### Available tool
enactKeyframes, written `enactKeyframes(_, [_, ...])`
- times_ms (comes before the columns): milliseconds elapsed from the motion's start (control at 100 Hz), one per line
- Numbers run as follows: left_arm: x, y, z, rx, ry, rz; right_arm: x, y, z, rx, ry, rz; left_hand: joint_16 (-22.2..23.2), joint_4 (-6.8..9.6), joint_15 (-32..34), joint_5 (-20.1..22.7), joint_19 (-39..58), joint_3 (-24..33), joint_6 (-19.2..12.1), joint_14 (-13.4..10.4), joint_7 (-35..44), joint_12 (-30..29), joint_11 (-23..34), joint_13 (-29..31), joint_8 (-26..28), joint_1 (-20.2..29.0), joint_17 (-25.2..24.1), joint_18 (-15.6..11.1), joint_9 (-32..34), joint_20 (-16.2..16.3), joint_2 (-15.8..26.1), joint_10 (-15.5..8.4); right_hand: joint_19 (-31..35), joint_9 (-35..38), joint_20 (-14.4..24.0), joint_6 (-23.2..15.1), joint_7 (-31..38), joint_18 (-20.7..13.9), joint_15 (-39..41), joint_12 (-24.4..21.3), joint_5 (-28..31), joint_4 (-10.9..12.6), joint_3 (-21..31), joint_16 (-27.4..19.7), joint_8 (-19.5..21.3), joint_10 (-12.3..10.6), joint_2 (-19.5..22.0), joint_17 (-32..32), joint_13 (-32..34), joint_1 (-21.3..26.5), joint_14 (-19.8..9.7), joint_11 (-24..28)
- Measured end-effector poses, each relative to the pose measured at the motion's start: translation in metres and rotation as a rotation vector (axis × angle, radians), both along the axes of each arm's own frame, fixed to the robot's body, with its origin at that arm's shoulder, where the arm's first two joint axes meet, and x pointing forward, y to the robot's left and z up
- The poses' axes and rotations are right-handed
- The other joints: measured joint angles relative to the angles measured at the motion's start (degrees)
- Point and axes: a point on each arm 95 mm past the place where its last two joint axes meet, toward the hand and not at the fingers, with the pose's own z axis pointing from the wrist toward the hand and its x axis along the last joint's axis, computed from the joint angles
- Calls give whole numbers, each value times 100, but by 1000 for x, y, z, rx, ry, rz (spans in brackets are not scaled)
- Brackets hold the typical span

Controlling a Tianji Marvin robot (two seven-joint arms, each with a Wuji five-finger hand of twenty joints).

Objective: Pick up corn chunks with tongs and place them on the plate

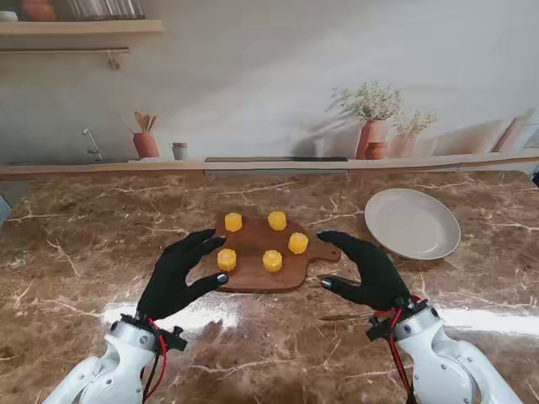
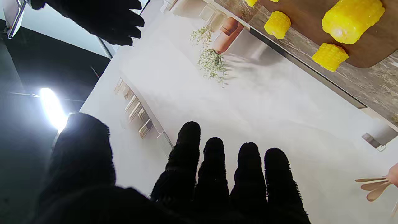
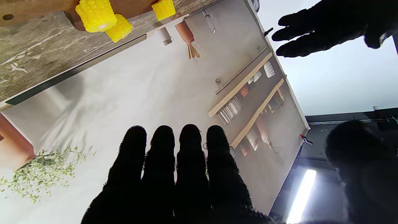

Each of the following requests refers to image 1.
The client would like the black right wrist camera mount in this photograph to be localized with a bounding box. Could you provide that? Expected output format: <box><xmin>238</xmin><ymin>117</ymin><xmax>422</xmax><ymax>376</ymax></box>
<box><xmin>365</xmin><ymin>313</ymin><xmax>399</xmax><ymax>343</ymax></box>

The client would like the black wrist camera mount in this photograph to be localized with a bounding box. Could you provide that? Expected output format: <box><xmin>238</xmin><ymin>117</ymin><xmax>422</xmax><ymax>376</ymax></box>
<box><xmin>365</xmin><ymin>313</ymin><xmax>399</xmax><ymax>343</ymax></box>
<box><xmin>157</xmin><ymin>324</ymin><xmax>189</xmax><ymax>353</ymax></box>

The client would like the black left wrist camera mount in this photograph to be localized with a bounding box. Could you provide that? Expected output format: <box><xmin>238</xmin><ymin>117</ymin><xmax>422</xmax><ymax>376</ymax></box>
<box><xmin>157</xmin><ymin>324</ymin><xmax>189</xmax><ymax>353</ymax></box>

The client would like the grey blue panel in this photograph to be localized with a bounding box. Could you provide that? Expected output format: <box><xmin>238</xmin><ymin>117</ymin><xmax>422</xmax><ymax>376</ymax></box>
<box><xmin>0</xmin><ymin>191</ymin><xmax>13</xmax><ymax>226</ymax></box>

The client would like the printed kitchen scene backdrop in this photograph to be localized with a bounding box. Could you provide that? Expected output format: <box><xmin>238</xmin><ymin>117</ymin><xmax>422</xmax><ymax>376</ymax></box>
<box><xmin>0</xmin><ymin>0</ymin><xmax>539</xmax><ymax>180</ymax></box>

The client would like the beige round plate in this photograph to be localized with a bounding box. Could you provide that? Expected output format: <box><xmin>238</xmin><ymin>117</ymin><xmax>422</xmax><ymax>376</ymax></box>
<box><xmin>364</xmin><ymin>188</ymin><xmax>462</xmax><ymax>261</ymax></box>

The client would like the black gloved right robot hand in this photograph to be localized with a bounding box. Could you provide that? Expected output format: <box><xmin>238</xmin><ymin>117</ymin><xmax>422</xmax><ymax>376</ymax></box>
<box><xmin>315</xmin><ymin>229</ymin><xmax>414</xmax><ymax>312</ymax></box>

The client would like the red wrist cable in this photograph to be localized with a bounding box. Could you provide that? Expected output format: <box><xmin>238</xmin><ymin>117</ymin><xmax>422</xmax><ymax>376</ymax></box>
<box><xmin>389</xmin><ymin>294</ymin><xmax>422</xmax><ymax>404</ymax></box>
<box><xmin>142</xmin><ymin>317</ymin><xmax>168</xmax><ymax>403</ymax></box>

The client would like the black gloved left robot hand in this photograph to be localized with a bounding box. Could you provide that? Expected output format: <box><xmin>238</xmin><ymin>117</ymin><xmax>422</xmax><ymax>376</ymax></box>
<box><xmin>135</xmin><ymin>228</ymin><xmax>231</xmax><ymax>323</ymax></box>

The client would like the dark wooden cutting board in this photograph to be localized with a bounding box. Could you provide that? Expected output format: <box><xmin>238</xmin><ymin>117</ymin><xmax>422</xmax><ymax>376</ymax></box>
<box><xmin>203</xmin><ymin>215</ymin><xmax>343</xmax><ymax>295</ymax></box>

